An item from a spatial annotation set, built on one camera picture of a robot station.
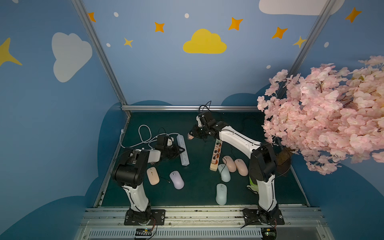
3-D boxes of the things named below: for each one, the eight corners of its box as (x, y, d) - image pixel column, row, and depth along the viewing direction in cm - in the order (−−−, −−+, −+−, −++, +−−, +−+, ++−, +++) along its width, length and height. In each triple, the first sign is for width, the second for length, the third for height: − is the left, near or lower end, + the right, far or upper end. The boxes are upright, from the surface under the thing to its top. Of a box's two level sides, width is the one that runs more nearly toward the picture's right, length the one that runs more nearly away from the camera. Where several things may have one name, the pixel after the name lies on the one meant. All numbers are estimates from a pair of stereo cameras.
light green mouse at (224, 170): (222, 182, 87) (222, 181, 85) (217, 165, 94) (218, 164, 92) (231, 181, 88) (232, 180, 86) (226, 164, 94) (226, 163, 92)
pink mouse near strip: (230, 173, 91) (231, 172, 90) (222, 158, 98) (222, 156, 96) (237, 170, 92) (238, 169, 91) (229, 155, 99) (229, 154, 97)
